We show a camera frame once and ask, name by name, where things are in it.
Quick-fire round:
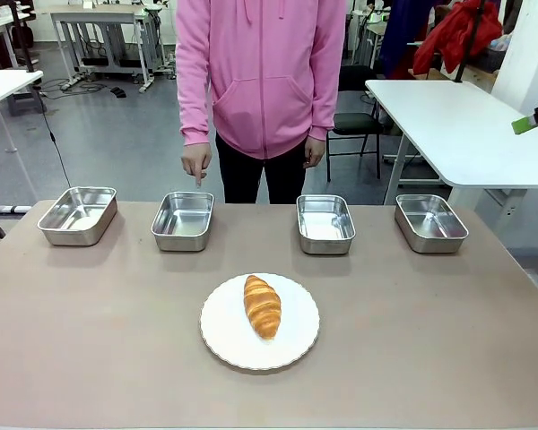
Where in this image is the red jacket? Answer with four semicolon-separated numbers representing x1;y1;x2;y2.
412;0;504;76

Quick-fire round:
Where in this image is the black hanging cable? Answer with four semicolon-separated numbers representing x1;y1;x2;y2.
31;84;73;189

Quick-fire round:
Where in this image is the rectangular steel container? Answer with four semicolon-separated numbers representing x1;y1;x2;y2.
37;186;118;247
150;191;216;253
295;193;357;256
394;193;470;254

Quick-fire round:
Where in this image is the white side table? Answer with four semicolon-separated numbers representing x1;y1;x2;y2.
365;79;538;206

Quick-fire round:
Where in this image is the person's right hand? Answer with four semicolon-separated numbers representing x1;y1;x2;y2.
180;143;213;188

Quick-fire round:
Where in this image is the white scalloped plate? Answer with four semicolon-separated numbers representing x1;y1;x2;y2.
199;272;321;372

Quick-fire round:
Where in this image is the white desk with pole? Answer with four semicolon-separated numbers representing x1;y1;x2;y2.
0;69;45;202

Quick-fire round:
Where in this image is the person in pink hoodie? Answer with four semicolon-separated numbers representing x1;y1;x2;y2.
175;0;348;205

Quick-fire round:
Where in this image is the black folding chair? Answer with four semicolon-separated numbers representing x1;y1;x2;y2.
325;64;385;183

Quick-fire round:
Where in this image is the golden croissant bread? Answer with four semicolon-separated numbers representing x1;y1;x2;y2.
243;274;282;341

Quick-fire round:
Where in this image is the grey workbench table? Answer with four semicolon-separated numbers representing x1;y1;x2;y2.
48;4;177;94

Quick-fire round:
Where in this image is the person's left hand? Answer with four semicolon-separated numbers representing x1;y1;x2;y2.
303;136;327;170

